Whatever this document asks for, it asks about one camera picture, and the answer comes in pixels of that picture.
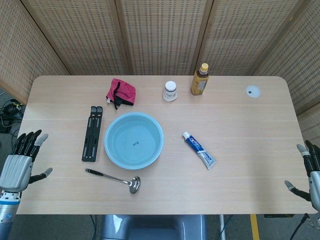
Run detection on metal ladle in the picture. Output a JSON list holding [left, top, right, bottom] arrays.
[[84, 168, 142, 195]]

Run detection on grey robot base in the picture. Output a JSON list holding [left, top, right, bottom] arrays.
[[99, 214, 208, 240]]

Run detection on blue white toothpaste tube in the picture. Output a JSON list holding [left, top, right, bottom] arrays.
[[181, 131, 217, 171]]

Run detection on black folding laptop stand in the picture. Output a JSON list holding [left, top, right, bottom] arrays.
[[81, 105, 104, 163]]

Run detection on tea bottle yellow cap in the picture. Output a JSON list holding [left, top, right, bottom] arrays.
[[190, 62, 210, 96]]

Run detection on light blue plastic basin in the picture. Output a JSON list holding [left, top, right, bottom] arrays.
[[103, 111, 165, 171]]

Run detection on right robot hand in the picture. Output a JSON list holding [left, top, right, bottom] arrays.
[[284, 140, 320, 208]]

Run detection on woven bamboo folding screen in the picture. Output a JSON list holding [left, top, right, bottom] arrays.
[[0, 0, 320, 148]]

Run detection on white paper cup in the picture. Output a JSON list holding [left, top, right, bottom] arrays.
[[162, 80, 179, 102]]

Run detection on pink cloth with black strap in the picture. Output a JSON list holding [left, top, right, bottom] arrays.
[[105, 78, 137, 110]]

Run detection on black cables bundle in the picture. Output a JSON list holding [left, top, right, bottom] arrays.
[[0, 98, 26, 141]]

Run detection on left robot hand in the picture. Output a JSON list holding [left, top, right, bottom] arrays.
[[0, 129, 54, 193]]

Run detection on white table cable grommet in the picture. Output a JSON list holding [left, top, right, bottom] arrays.
[[245, 85, 261, 98]]

